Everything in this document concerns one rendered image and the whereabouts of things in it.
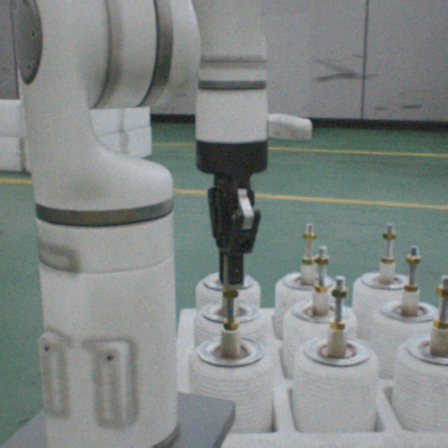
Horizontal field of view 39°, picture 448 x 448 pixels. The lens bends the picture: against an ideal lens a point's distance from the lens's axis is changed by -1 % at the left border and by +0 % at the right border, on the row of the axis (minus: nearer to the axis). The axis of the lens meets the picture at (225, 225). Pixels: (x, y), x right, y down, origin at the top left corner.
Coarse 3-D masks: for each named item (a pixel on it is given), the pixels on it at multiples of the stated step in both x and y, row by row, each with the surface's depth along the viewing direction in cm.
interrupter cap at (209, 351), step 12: (240, 336) 75; (204, 348) 72; (216, 348) 72; (240, 348) 72; (252, 348) 72; (204, 360) 69; (216, 360) 69; (228, 360) 69; (240, 360) 69; (252, 360) 69
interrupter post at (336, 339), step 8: (328, 328) 71; (328, 336) 71; (336, 336) 70; (344, 336) 70; (328, 344) 71; (336, 344) 70; (344, 344) 70; (328, 352) 71; (336, 352) 70; (344, 352) 71
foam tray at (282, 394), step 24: (192, 312) 102; (264, 312) 102; (192, 336) 93; (288, 384) 79; (384, 384) 79; (288, 408) 73; (384, 408) 73; (288, 432) 68; (384, 432) 68; (408, 432) 68; (432, 432) 68
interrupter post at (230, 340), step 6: (222, 330) 70; (234, 330) 70; (222, 336) 70; (228, 336) 70; (234, 336) 70; (222, 342) 71; (228, 342) 70; (234, 342) 70; (222, 348) 71; (228, 348) 70; (234, 348) 70; (228, 354) 70; (234, 354) 70
